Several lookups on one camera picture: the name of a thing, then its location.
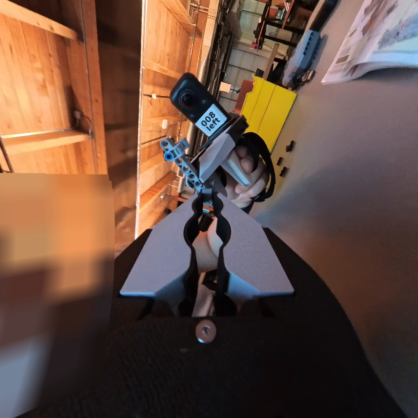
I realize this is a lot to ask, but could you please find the person's left hand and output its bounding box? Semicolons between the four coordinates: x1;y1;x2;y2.
225;144;270;208

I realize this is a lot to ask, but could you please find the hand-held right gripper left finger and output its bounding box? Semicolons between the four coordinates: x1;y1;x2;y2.
120;193;205;317

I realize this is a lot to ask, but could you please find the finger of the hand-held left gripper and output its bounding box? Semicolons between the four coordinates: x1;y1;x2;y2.
211;169;228;198
197;131;238;183

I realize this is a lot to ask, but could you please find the grey beam assembly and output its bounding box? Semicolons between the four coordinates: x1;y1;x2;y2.
160;137;210;194

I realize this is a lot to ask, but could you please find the yellow storage bin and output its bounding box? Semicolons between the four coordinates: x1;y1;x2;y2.
240;73;298;154

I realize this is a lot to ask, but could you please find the black usb cable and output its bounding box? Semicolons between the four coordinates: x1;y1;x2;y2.
292;69;316;89

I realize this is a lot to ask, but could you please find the grey desk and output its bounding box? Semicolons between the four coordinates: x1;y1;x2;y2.
250;0;418;418

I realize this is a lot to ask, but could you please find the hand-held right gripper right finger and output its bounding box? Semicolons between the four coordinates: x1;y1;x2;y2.
211;192;295;317

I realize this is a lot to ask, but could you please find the grey battery box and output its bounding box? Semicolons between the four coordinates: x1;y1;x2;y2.
282;29;327;87

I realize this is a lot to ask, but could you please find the open instruction booklet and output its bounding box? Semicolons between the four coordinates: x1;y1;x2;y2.
321;0;418;86

